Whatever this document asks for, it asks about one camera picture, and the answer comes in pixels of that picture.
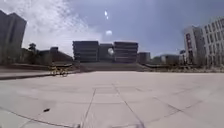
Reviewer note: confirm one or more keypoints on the low wide building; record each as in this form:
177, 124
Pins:
170, 59

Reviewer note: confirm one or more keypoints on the small dark building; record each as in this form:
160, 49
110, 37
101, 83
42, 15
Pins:
144, 57

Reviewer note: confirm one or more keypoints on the large dark building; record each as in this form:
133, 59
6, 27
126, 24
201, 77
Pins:
11, 36

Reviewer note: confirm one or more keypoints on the wide stone stairs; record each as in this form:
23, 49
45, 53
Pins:
110, 66

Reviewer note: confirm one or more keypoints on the tree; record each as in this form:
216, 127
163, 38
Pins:
32, 50

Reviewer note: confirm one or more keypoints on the low dark building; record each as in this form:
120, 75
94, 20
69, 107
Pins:
55, 56

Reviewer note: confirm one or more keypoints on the small dark object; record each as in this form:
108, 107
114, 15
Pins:
46, 109

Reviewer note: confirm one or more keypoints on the pale multi-storey building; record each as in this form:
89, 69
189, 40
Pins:
208, 43

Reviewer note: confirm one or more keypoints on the pale paved plaza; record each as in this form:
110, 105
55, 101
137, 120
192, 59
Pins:
113, 96

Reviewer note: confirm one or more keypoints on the dark building of three blocks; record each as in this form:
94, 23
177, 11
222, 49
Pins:
125, 51

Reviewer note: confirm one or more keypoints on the low planting strip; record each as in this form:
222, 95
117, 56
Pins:
186, 69

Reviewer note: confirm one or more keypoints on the raised stone ledge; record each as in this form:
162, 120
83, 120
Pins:
20, 74

